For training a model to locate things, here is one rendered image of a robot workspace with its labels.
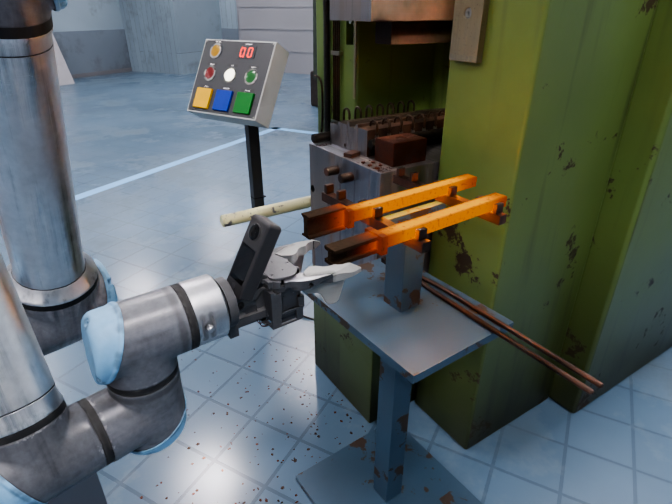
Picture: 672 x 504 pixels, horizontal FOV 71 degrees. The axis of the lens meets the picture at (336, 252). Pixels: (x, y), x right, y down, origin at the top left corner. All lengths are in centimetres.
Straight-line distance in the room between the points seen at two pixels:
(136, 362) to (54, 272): 35
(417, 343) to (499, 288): 42
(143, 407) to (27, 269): 36
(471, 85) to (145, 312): 95
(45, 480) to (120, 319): 19
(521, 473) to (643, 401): 64
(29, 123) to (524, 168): 99
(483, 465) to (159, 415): 123
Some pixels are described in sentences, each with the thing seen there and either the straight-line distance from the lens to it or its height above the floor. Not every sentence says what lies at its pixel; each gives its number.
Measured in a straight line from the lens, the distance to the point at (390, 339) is 100.
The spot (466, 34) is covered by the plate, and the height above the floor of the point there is 125.
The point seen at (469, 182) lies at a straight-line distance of 111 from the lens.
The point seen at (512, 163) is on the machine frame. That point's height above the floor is 97.
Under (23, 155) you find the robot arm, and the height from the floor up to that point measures 112.
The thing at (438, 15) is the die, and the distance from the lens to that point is 150.
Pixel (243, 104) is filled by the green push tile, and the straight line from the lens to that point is 174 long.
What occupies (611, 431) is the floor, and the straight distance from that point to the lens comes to 199.
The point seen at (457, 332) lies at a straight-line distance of 104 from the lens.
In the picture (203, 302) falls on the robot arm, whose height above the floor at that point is 97.
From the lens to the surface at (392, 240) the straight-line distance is 80.
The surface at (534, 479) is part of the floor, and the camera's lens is 174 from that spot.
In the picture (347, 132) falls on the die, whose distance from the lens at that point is 147.
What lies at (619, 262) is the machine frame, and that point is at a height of 62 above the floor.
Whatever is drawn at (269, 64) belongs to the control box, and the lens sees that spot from 175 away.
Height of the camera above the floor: 130
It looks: 27 degrees down
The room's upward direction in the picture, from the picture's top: straight up
